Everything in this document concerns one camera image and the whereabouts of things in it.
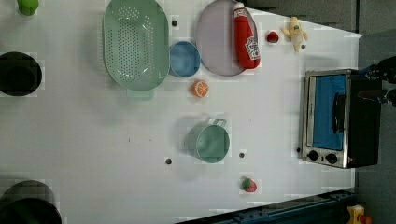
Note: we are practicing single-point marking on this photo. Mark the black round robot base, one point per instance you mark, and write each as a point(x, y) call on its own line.
point(20, 74)

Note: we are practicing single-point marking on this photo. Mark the orange slice toy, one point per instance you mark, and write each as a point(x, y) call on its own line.
point(199, 88)

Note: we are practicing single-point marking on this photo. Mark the green mug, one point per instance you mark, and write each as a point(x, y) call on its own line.
point(209, 142)

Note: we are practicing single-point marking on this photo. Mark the blue bowl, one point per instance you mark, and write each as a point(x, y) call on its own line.
point(185, 59)

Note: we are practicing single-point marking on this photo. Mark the red ketchup bottle toy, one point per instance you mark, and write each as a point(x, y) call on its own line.
point(246, 45)

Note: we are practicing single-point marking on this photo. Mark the grey round plate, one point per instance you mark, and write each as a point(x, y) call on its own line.
point(215, 38)

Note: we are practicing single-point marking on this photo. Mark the red strawberry toy lower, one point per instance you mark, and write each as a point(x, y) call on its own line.
point(248, 185)

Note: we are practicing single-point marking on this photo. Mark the red strawberry toy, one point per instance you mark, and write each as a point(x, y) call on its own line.
point(272, 37)
point(248, 185)

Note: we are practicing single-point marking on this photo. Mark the green perforated colander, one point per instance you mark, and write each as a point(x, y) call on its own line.
point(136, 46)

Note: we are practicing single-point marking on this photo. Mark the red strawberry toy upper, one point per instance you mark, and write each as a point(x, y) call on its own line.
point(272, 37)

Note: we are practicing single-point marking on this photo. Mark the yellow plush banana toy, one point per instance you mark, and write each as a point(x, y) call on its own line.
point(294, 32)

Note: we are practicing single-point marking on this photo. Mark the yellow orange clamp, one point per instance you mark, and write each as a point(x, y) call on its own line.
point(357, 215)

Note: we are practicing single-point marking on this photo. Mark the black round base lower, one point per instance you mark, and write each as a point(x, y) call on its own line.
point(29, 202)

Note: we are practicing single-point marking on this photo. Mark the green cup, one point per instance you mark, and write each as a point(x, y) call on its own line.
point(28, 7)

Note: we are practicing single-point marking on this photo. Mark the blue metal frame rail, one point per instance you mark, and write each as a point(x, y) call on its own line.
point(325, 208)

